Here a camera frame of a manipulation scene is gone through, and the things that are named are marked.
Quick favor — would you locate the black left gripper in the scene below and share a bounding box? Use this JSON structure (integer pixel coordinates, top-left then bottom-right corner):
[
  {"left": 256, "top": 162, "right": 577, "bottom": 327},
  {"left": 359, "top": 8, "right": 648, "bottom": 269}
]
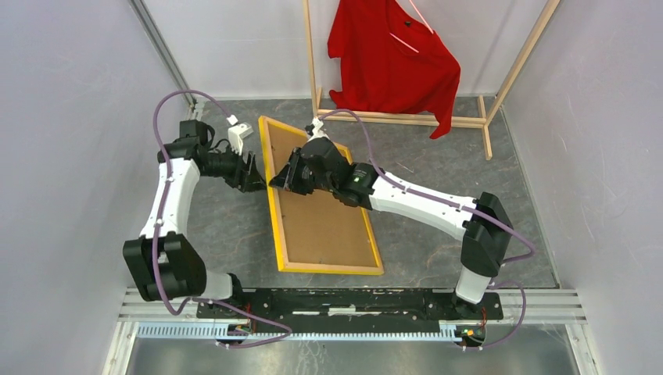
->
[{"left": 201, "top": 142, "right": 270, "bottom": 193}]

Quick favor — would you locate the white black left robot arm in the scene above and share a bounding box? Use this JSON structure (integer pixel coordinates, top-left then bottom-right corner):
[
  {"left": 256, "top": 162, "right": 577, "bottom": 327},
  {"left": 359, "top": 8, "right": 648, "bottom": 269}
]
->
[{"left": 123, "top": 116, "right": 266, "bottom": 302}]

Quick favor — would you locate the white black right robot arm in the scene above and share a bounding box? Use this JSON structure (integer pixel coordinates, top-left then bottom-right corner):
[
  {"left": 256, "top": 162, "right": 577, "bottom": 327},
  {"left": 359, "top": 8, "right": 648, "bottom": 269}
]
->
[{"left": 269, "top": 137, "right": 513, "bottom": 319}]

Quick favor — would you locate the red t-shirt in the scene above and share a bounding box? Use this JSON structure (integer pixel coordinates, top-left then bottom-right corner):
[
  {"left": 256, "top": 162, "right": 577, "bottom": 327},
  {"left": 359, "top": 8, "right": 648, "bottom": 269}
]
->
[{"left": 328, "top": 1, "right": 461, "bottom": 139}]

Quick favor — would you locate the pink clothes hanger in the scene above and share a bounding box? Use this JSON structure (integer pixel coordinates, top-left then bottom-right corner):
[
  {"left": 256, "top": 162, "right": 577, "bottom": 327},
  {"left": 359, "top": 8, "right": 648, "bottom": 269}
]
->
[{"left": 386, "top": 1, "right": 435, "bottom": 53}]

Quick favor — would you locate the wooden clothes rack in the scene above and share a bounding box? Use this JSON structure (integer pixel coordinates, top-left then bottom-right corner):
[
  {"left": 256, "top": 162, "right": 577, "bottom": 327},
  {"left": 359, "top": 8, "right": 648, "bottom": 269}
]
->
[{"left": 302, "top": 0, "right": 561, "bottom": 160}]

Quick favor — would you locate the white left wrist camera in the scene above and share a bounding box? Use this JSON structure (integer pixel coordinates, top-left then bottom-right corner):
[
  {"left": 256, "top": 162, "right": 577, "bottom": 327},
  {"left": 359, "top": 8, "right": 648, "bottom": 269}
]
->
[{"left": 226, "top": 115, "right": 254, "bottom": 155}]

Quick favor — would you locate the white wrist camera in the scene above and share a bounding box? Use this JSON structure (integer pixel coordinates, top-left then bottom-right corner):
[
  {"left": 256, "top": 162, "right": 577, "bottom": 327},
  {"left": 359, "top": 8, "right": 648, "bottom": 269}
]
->
[
  {"left": 304, "top": 117, "right": 328, "bottom": 141},
  {"left": 226, "top": 115, "right": 254, "bottom": 155}
]

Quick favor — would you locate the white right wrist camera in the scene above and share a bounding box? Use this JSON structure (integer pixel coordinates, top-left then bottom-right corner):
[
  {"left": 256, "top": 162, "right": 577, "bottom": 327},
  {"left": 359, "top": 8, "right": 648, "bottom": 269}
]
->
[{"left": 304, "top": 117, "right": 328, "bottom": 141}]

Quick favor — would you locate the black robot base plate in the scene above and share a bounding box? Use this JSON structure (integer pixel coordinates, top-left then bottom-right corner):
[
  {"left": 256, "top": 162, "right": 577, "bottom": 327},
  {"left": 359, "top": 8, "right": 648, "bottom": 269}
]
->
[{"left": 196, "top": 287, "right": 504, "bottom": 334}]

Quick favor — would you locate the grey slotted cable duct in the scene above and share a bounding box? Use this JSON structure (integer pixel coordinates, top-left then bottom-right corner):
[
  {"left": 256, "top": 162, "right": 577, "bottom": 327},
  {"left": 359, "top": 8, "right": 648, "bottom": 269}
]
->
[{"left": 137, "top": 322, "right": 461, "bottom": 343}]

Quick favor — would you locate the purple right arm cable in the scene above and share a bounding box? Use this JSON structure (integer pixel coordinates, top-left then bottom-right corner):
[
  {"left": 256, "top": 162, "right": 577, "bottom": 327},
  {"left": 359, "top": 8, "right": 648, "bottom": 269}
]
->
[{"left": 317, "top": 109, "right": 536, "bottom": 351}]

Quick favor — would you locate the aluminium rail frame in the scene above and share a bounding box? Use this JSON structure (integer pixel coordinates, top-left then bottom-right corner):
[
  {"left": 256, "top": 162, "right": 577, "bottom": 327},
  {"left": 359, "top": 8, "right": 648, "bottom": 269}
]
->
[{"left": 102, "top": 0, "right": 604, "bottom": 375}]

